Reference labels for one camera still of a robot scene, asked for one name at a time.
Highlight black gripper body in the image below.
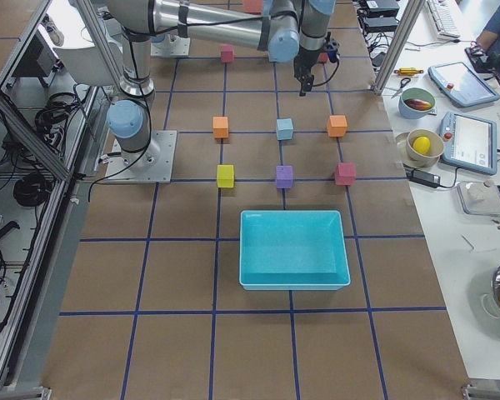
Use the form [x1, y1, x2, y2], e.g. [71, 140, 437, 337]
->
[293, 47, 319, 74]

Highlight light blue block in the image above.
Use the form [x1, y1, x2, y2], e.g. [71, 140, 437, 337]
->
[276, 118, 293, 141]

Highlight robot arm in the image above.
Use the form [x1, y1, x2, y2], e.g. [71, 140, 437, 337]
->
[106, 1, 339, 103]

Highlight pink block far right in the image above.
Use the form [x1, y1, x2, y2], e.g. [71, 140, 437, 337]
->
[317, 52, 328, 63]

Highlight pink block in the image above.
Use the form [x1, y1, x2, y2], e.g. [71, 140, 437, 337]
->
[317, 52, 328, 63]
[220, 43, 235, 64]
[334, 162, 357, 186]

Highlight orange block right side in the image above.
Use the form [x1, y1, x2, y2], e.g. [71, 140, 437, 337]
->
[327, 115, 348, 138]

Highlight orange block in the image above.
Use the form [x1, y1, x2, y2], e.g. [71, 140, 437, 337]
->
[327, 115, 348, 138]
[212, 116, 229, 139]

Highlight pink block far left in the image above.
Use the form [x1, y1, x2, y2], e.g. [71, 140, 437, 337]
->
[220, 43, 235, 64]

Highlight black electronics box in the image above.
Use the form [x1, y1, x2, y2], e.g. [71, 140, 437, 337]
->
[357, 0, 399, 33]

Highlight orange block left side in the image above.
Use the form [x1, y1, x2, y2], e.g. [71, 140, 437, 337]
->
[212, 116, 229, 139]

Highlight pink block near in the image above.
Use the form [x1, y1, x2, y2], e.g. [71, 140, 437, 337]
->
[334, 162, 357, 186]

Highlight purple block near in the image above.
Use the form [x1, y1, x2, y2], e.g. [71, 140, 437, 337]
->
[275, 165, 294, 189]

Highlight blue bowl with fruit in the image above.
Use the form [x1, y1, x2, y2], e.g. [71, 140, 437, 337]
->
[398, 87, 436, 119]

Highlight yellow block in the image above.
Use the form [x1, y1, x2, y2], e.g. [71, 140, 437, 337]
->
[216, 164, 235, 188]

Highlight yellow lemon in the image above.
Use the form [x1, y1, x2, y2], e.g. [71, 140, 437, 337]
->
[412, 136, 431, 155]

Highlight beige bowl with lemon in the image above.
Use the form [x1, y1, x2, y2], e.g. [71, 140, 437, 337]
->
[405, 129, 444, 168]

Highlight white keyboard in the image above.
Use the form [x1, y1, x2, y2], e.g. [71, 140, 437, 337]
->
[425, 0, 461, 40]

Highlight upper teach pendant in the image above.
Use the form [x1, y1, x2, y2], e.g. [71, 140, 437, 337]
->
[427, 62, 500, 108]

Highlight teach pendant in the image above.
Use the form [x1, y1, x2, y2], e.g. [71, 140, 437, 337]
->
[427, 62, 500, 108]
[439, 112, 498, 176]

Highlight black power adapter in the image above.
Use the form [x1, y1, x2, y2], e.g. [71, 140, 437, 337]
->
[406, 169, 440, 188]

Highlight lower teach pendant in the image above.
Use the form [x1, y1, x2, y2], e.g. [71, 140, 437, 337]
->
[439, 112, 498, 176]

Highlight teal plastic tray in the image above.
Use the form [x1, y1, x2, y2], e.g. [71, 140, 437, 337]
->
[239, 210, 351, 291]

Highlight kitchen scale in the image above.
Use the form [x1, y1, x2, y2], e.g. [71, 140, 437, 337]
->
[457, 180, 500, 217]

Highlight black handled scissors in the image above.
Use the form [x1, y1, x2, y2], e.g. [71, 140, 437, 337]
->
[392, 77, 411, 98]

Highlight aluminium frame post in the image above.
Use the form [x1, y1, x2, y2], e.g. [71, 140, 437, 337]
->
[372, 0, 424, 95]

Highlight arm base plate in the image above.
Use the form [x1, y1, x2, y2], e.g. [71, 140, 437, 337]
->
[151, 33, 191, 58]
[105, 130, 178, 184]

